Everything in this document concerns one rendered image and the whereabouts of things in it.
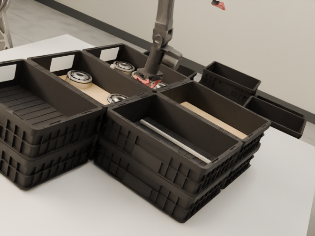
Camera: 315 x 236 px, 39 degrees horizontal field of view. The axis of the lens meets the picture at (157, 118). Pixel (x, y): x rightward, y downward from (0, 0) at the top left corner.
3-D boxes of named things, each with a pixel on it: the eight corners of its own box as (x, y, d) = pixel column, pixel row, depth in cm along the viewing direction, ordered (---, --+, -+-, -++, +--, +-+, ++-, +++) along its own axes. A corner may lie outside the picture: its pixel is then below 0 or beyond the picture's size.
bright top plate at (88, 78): (62, 72, 178) (62, 71, 178) (81, 70, 186) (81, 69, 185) (78, 84, 173) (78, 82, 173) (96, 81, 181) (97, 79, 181)
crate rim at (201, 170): (103, 114, 147) (105, 107, 146) (153, 97, 171) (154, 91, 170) (203, 176, 131) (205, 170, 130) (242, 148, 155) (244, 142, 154)
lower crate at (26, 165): (-57, 131, 148) (-55, 99, 142) (15, 111, 172) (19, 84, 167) (22, 195, 132) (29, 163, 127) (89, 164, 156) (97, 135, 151)
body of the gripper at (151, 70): (162, 77, 182) (168, 62, 179) (146, 80, 174) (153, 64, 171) (151, 70, 185) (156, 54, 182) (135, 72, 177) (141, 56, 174)
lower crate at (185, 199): (89, 164, 156) (97, 135, 151) (138, 141, 180) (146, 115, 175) (181, 228, 140) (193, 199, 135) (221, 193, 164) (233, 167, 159)
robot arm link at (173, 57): (164, 28, 175) (155, 33, 168) (190, 40, 172) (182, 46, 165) (156, 54, 181) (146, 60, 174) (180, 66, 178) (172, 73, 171)
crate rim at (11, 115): (-52, 76, 139) (-52, 69, 137) (23, 63, 163) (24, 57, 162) (34, 138, 123) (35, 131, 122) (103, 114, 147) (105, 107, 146)
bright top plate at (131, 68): (108, 63, 202) (108, 62, 202) (122, 61, 210) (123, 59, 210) (125, 72, 198) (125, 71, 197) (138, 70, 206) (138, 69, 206)
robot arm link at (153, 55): (156, 41, 177) (150, 44, 172) (171, 48, 175) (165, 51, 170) (150, 56, 180) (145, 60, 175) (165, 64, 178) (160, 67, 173)
